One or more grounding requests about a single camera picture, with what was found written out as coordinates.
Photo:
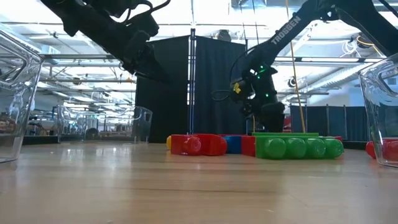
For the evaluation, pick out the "blue four-stud block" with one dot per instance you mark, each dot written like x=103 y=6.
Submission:
x=233 y=144

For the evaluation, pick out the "low black divider panels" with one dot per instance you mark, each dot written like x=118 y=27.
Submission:
x=326 y=123

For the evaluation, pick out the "clear plastic bin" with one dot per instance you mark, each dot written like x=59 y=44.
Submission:
x=379 y=109
x=18 y=93
x=143 y=124

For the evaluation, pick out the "red two-stud block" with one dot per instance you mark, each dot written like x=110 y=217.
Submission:
x=248 y=145
x=337 y=138
x=370 y=149

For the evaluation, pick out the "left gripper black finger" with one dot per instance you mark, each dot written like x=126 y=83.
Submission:
x=155 y=74

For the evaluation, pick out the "large red block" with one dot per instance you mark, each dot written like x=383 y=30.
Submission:
x=202 y=144

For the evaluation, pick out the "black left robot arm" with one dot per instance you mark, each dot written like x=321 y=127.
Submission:
x=93 y=25

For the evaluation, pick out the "small yellow block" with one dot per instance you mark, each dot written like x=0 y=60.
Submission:
x=168 y=142

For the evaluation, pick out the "green four-stud block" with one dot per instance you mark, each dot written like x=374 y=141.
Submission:
x=298 y=148

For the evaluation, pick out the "black partition screen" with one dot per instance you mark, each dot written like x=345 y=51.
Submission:
x=214 y=87

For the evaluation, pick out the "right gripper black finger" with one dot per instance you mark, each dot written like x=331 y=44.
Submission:
x=252 y=112
x=273 y=118

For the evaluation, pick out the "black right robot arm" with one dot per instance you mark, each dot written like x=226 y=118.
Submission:
x=286 y=29

